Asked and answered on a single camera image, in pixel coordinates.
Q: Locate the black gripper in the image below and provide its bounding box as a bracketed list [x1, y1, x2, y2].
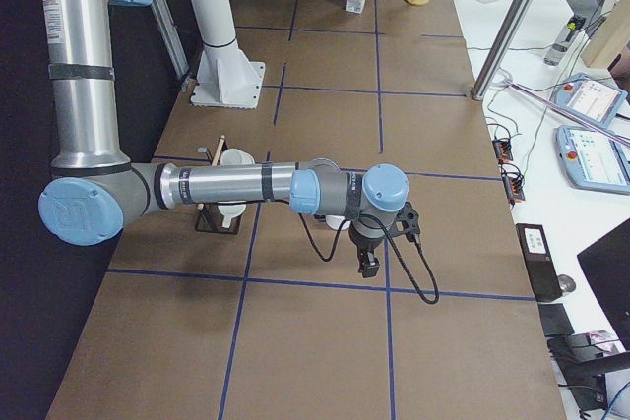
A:
[349, 219, 385, 277]

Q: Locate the white smiley face mug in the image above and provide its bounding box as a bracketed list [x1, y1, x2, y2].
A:
[325, 215, 351, 231]

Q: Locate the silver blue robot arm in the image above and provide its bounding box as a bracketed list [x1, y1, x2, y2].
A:
[38, 0, 410, 277]

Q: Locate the orange terminal block near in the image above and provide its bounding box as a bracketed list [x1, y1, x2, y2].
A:
[501, 167, 525, 206]

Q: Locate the orange terminal block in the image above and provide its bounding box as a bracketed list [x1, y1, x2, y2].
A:
[492, 137, 513, 162]
[501, 167, 525, 206]

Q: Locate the black box with label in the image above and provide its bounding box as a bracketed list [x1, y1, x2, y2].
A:
[515, 223, 562, 302]

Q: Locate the white mug upper rack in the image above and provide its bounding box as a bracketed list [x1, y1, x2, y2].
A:
[220, 148, 256, 166]

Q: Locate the orange terminal block far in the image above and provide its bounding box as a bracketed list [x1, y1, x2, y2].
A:
[492, 137, 513, 162]

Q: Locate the black monitor corner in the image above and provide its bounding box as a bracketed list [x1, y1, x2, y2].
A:
[577, 224, 629, 349]

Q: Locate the near teach pendant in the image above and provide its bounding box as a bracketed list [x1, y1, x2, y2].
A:
[555, 126, 629, 195]

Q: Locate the teach pendant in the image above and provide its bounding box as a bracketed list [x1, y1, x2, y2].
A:
[551, 73, 627, 128]
[555, 126, 629, 195]

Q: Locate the clear water bottle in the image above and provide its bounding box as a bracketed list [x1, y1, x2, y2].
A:
[543, 15, 587, 66]

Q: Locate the far teach pendant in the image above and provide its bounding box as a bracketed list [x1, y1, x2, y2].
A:
[551, 73, 627, 128]

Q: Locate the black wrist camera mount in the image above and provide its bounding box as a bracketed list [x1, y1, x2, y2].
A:
[390, 202, 420, 244]

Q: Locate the black wire mug rack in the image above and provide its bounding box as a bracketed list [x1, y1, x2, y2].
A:
[195, 135, 241, 235]

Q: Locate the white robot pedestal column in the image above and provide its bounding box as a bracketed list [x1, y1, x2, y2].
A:
[191, 0, 266, 109]

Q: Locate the aluminium frame post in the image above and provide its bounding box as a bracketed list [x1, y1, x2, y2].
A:
[471, 0, 533, 101]

